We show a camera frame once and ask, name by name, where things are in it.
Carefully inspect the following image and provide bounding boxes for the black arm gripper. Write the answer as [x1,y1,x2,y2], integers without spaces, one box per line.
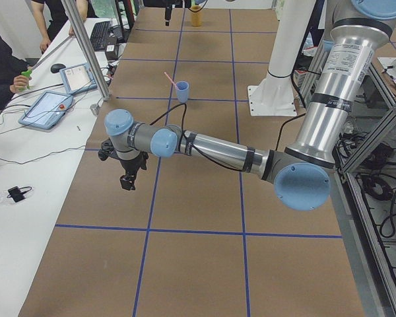
[164,0,173,26]

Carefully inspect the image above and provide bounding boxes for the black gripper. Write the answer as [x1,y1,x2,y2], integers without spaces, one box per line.
[119,152,148,190]

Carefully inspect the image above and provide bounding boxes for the pink chopstick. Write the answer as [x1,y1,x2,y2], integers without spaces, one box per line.
[164,72,179,90]

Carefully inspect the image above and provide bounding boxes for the light blue plastic cup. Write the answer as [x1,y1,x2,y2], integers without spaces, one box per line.
[176,81,189,103]

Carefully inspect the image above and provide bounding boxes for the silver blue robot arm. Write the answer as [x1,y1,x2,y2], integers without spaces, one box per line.
[95,7,283,217]

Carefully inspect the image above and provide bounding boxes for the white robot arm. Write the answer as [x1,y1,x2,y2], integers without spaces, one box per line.
[118,1,330,208]

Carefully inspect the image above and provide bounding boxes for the tan cylindrical cup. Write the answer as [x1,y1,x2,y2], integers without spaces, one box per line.
[189,5,202,27]

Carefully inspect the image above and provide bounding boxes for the seated person's hand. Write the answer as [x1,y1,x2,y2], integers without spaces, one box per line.
[9,75,26,94]

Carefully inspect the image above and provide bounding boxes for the black keyboard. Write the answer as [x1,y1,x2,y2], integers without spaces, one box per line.
[90,20,112,52]

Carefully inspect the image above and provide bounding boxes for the blue teach pendant tablet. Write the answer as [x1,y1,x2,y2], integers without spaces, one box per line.
[18,91,74,130]

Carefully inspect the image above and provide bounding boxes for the standing person in black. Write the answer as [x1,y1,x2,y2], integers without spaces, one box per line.
[30,0,98,53]

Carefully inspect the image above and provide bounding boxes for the black computer mouse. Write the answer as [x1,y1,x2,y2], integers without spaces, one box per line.
[50,63,66,74]

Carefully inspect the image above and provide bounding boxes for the seated person in black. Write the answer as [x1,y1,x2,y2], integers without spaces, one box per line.
[0,25,30,112]

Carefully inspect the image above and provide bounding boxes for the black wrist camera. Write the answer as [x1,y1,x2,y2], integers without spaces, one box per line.
[98,139,118,161]

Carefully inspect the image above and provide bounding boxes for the aluminium frame post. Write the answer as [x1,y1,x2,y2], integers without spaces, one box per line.
[61,0,110,101]

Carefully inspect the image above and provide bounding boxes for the small black device with cable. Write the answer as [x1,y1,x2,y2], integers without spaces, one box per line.
[7,186,32,203]

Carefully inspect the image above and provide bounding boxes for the green handled tool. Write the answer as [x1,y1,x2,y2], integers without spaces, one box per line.
[21,69,32,90]

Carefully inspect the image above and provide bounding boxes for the aluminium extrusion table frame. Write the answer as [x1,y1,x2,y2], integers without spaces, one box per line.
[333,65,396,316]

